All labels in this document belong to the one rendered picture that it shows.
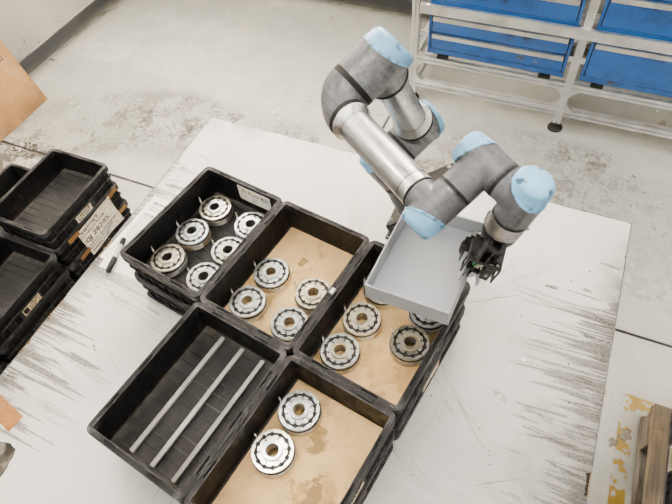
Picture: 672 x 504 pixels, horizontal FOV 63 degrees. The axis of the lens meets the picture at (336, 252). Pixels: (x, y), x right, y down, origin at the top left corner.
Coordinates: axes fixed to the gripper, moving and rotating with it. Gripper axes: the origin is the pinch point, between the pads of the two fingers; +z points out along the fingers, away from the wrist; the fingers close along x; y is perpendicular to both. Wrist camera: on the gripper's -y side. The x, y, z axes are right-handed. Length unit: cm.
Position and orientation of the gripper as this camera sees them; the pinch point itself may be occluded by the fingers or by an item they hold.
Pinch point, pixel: (467, 270)
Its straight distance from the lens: 129.4
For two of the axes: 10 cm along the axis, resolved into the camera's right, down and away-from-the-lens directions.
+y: -3.4, 7.7, -5.3
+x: 9.3, 3.7, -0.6
